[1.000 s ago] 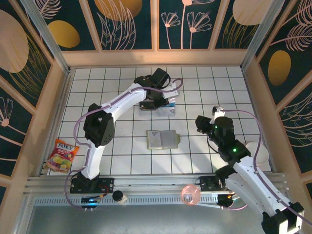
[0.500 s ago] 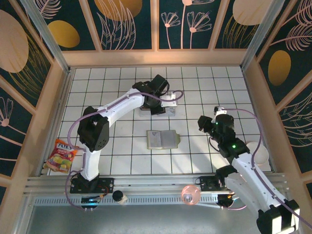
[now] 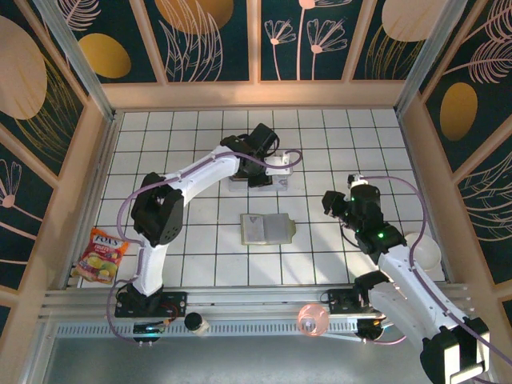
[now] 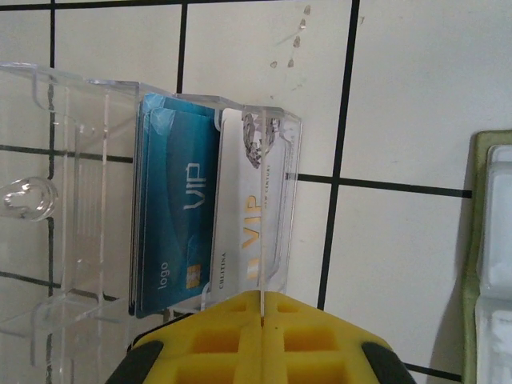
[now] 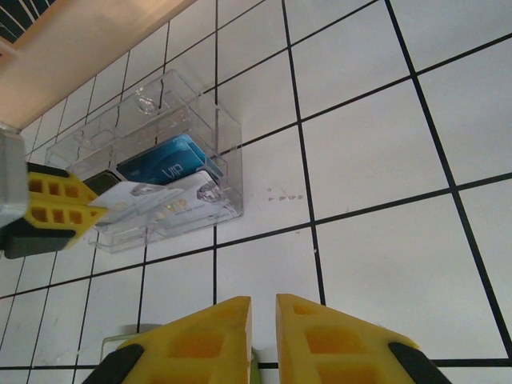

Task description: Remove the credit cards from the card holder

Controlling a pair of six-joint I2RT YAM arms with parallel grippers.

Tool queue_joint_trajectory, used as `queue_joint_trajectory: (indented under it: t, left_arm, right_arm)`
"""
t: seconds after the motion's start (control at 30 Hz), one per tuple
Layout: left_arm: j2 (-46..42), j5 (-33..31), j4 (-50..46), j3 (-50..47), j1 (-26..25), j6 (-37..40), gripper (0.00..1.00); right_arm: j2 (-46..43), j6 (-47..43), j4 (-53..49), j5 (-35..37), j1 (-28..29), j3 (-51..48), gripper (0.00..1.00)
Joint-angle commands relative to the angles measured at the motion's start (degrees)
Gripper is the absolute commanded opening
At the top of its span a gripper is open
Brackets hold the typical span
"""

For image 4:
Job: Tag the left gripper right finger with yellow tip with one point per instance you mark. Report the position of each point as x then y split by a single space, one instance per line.
312 352

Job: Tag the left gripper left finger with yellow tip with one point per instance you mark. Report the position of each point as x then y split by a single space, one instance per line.
224 352

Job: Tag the white VIP card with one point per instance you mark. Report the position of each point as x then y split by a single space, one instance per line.
236 200

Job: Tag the blue VIP card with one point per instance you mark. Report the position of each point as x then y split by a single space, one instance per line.
176 200

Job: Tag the clear plastic box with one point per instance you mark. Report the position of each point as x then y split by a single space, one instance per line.
80 160

